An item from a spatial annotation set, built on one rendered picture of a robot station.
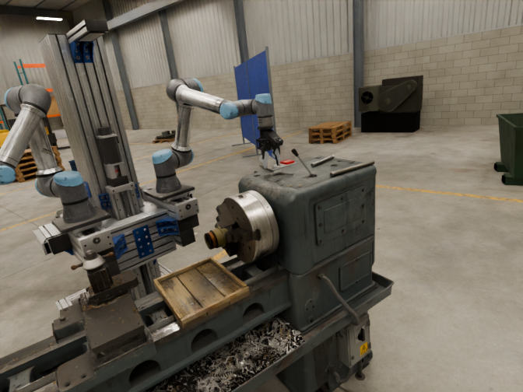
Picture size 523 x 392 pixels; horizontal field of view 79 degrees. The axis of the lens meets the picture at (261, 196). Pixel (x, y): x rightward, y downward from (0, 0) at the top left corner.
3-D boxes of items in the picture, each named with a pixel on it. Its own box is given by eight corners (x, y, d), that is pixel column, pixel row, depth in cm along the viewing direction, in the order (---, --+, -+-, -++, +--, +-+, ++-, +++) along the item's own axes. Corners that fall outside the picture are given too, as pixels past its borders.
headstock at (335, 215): (318, 211, 210) (315, 153, 197) (380, 233, 172) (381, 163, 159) (242, 242, 179) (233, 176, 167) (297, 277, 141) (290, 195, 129)
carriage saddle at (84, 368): (128, 291, 146) (124, 280, 144) (159, 351, 109) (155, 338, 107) (53, 321, 131) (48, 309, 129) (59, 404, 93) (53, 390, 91)
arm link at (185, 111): (163, 165, 196) (171, 75, 168) (180, 159, 208) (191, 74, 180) (177, 173, 192) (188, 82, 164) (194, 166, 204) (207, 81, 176)
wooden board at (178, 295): (212, 262, 162) (211, 255, 161) (250, 295, 133) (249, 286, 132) (154, 286, 147) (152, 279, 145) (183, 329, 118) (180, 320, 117)
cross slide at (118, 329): (121, 281, 143) (118, 273, 141) (147, 335, 108) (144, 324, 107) (79, 298, 134) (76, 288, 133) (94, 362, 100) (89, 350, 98)
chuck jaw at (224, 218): (237, 224, 148) (226, 202, 151) (240, 220, 144) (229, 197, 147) (216, 232, 143) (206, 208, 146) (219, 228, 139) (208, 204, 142)
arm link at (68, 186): (71, 204, 150) (61, 176, 145) (54, 202, 155) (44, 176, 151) (93, 195, 160) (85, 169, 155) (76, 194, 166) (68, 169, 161)
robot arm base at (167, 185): (152, 190, 192) (148, 175, 189) (173, 183, 201) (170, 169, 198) (163, 194, 181) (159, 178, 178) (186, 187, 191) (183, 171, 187)
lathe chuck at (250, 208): (238, 239, 167) (233, 183, 154) (274, 267, 143) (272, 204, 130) (222, 245, 162) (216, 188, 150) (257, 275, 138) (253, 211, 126)
